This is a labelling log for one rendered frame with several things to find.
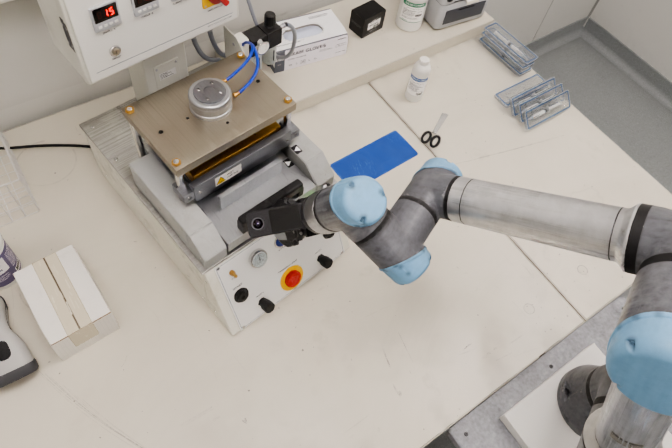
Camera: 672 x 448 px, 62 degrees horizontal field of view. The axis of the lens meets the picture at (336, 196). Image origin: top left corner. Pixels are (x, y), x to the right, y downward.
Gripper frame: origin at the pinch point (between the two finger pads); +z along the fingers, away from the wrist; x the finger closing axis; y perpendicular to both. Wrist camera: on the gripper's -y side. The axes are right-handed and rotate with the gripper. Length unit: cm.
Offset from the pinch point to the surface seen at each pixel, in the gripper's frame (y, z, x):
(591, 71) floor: 224, 86, 44
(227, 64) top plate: -1.4, -0.7, 33.7
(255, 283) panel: -3.4, 7.6, -10.3
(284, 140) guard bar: 5.8, -3.0, 16.3
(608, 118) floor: 211, 74, 17
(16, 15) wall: -36, 28, 58
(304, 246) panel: 9.1, 7.2, -5.4
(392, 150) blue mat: 46, 20, 13
